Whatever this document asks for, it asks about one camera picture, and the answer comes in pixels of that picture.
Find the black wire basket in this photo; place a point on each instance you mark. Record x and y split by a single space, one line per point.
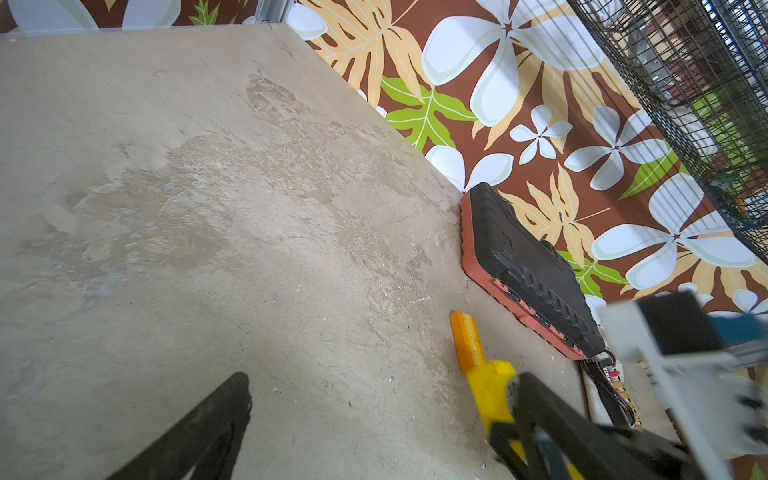
699 69

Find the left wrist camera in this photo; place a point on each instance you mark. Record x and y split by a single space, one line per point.
694 360

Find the yellow arch block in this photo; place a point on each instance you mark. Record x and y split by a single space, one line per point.
494 387

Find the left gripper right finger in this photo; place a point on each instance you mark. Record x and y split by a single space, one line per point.
598 451

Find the orange cylinder block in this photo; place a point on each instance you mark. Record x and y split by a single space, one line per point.
469 348

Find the black tool case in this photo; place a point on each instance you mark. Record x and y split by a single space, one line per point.
527 276

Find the black battery holder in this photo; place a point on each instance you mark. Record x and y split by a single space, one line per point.
607 398

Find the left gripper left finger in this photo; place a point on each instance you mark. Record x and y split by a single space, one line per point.
204 444

